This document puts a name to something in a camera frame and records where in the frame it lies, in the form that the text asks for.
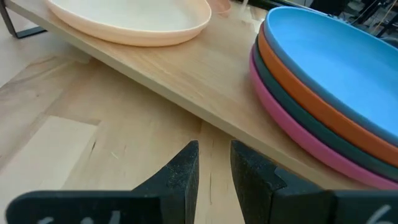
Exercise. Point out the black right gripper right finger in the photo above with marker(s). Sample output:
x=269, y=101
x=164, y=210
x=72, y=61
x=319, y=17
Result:
x=264, y=199

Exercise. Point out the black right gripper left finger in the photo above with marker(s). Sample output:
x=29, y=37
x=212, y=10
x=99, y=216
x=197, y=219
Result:
x=174, y=199

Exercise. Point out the pink plastic plate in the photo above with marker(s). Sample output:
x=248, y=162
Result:
x=289, y=124

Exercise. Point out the dark green plastic plate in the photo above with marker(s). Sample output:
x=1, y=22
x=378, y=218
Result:
x=289, y=102

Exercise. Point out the orange plastic plate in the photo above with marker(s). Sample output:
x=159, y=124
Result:
x=298, y=90

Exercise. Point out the blue plastic plate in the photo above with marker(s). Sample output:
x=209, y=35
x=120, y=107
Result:
x=335, y=62

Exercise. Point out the light wooden shelf board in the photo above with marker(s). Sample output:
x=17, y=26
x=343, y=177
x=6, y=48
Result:
x=186, y=71

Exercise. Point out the black metal shelf leg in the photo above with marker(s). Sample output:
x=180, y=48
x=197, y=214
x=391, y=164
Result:
x=18, y=32

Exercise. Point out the cream plastic plate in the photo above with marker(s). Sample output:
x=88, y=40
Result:
x=130, y=18

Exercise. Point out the peach plastic dish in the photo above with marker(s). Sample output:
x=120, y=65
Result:
x=220, y=5

